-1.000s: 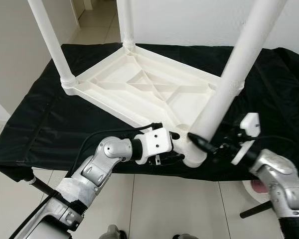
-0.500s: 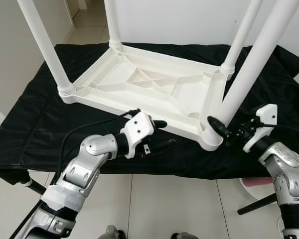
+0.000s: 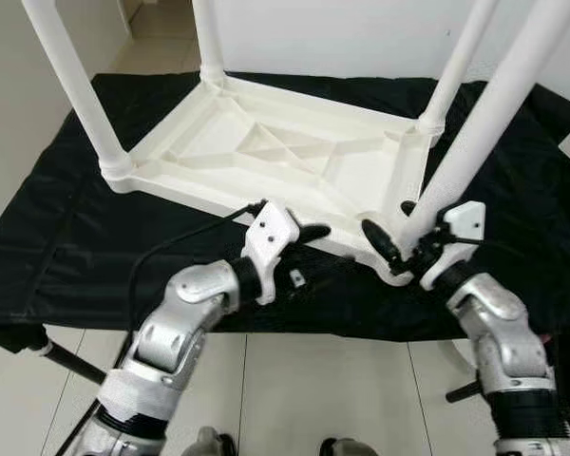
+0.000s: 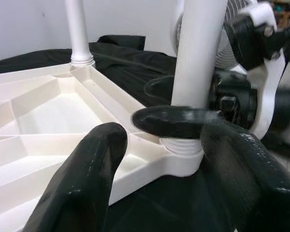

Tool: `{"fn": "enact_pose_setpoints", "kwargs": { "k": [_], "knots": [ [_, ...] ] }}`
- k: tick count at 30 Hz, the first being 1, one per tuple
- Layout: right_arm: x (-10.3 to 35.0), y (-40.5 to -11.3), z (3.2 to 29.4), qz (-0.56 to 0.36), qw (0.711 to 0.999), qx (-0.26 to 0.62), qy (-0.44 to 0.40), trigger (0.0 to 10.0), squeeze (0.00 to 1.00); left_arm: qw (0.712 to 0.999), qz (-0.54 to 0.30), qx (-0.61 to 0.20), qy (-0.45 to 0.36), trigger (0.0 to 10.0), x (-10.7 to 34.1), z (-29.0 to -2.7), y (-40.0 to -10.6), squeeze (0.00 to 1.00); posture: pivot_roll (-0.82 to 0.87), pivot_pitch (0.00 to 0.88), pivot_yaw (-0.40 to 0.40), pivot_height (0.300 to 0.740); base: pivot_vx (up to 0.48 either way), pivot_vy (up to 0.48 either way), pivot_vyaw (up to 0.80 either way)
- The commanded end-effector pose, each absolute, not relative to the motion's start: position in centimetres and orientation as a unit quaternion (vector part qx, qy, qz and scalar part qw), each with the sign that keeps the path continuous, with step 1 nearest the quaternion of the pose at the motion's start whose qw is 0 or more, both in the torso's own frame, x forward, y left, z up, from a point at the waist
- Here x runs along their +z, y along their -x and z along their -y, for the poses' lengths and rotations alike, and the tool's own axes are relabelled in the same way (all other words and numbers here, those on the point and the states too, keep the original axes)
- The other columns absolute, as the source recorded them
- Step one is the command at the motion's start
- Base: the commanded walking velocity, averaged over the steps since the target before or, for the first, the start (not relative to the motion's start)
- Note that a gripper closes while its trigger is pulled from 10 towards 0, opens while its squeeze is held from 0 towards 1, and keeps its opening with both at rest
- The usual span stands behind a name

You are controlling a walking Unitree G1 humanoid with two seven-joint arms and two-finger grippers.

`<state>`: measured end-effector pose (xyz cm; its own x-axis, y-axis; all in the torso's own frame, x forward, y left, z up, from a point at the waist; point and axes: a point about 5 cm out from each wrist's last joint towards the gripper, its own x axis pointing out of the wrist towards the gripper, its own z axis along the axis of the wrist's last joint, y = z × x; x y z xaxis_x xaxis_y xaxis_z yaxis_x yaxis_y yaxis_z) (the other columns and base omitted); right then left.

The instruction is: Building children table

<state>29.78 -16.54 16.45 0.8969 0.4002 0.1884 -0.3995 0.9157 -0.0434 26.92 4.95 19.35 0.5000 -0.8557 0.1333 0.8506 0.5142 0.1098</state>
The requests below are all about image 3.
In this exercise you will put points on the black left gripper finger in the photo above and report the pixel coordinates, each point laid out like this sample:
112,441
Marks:
315,233

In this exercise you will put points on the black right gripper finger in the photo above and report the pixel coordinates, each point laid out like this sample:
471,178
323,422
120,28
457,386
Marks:
408,207
382,245

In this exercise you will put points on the white plastic table top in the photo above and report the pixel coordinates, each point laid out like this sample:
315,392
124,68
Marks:
266,152

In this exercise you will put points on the white tapered table leg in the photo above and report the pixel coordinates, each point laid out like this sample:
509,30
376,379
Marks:
494,114
71,85
461,57
207,38

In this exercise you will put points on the pink soft item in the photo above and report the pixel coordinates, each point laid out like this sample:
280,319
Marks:
547,338

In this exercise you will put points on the grey right robot foot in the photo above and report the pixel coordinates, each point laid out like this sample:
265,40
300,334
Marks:
350,448

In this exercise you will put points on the grey robot foot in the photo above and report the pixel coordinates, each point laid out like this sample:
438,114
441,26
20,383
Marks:
209,445
350,448

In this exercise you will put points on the grey left robot foot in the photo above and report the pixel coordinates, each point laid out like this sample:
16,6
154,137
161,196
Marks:
209,445

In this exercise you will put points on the black table cloth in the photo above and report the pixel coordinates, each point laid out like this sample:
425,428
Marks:
76,256

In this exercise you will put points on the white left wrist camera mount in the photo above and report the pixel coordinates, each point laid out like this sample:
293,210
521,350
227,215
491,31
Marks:
271,233

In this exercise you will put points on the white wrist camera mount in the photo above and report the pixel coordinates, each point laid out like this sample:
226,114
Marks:
465,223
271,233

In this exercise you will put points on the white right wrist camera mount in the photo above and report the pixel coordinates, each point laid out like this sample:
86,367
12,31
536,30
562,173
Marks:
465,223

